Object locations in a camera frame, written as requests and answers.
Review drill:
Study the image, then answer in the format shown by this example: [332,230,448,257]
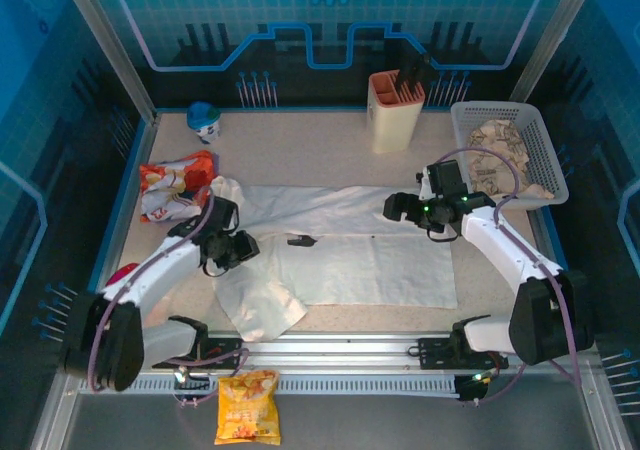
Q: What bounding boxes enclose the white t-shirt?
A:
[209,174,460,342]

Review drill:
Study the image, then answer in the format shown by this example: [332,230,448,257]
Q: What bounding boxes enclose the beige patterned t-shirt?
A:
[467,118,555,201]

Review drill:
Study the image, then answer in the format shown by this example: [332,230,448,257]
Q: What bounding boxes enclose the orange snack bag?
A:
[138,149,221,224]

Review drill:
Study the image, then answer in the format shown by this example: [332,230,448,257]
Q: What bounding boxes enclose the cream knife block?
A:
[367,69,427,155]

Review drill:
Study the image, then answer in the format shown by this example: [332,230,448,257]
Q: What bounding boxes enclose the pink plastic bowl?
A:
[104,263,139,286]

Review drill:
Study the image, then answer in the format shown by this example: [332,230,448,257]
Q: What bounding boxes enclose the white plastic mesh basket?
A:
[450,100,571,211]

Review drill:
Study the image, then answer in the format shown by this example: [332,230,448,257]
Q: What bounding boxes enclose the blue-lidded white cup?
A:
[186,100,223,145]

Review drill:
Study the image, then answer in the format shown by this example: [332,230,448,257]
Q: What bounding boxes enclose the yellow snack bag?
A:
[214,368,281,446]

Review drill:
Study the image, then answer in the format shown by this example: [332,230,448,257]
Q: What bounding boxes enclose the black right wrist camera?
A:
[418,160,472,202]

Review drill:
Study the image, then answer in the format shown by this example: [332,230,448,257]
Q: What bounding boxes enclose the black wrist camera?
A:
[198,197,240,235]
[418,160,472,202]

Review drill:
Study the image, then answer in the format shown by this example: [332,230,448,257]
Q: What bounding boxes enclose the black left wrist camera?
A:
[198,197,240,235]

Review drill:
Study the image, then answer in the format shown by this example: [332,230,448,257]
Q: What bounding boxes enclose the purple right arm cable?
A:
[429,147,584,406]

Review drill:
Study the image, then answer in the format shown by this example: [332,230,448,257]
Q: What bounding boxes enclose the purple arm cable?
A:
[87,187,251,409]
[429,147,584,406]

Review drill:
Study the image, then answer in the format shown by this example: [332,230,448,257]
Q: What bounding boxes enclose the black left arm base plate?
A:
[149,332,246,370]

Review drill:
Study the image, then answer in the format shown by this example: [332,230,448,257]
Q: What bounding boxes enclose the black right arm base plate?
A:
[417,336,510,371]

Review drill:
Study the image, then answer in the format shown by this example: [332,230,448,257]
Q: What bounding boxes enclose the aluminium mounting rail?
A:
[64,332,601,371]

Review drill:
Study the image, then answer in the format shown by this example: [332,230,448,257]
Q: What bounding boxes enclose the black knife handles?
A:
[397,52,432,96]

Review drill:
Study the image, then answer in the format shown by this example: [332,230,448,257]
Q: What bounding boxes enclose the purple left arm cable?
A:
[87,187,251,409]

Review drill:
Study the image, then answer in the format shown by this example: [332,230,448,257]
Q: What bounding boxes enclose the slotted cable duct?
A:
[79,373,464,397]

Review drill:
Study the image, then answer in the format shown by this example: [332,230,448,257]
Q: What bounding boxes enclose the aluminium frame post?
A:
[54,0,160,124]
[510,0,605,104]

